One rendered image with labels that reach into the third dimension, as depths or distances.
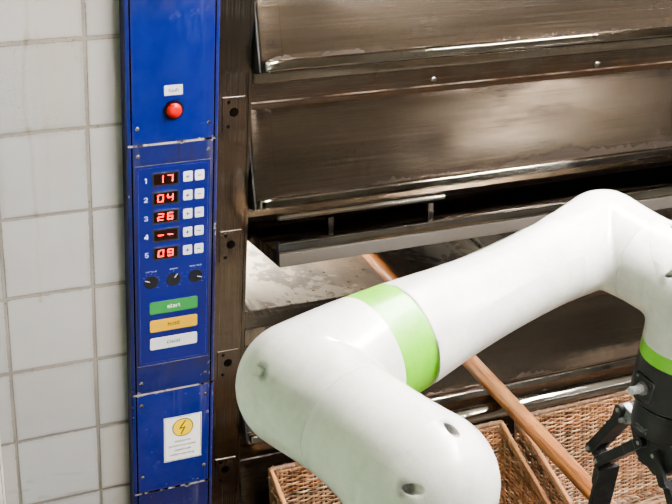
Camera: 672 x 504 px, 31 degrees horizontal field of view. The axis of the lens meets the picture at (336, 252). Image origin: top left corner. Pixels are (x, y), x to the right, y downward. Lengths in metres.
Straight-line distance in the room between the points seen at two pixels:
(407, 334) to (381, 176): 1.17
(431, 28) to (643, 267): 1.01
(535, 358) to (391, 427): 1.74
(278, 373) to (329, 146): 1.20
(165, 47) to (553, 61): 0.79
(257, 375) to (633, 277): 0.44
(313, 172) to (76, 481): 0.75
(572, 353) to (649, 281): 1.48
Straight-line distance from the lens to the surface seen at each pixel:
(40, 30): 2.00
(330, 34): 2.15
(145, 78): 2.04
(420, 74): 2.27
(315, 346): 1.08
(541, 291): 1.27
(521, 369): 2.72
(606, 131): 2.54
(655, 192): 2.50
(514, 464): 2.73
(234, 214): 2.23
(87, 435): 2.39
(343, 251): 2.17
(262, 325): 2.37
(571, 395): 2.30
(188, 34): 2.03
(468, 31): 2.27
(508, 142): 2.42
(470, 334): 1.19
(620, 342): 2.85
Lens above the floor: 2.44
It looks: 28 degrees down
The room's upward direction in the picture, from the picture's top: 4 degrees clockwise
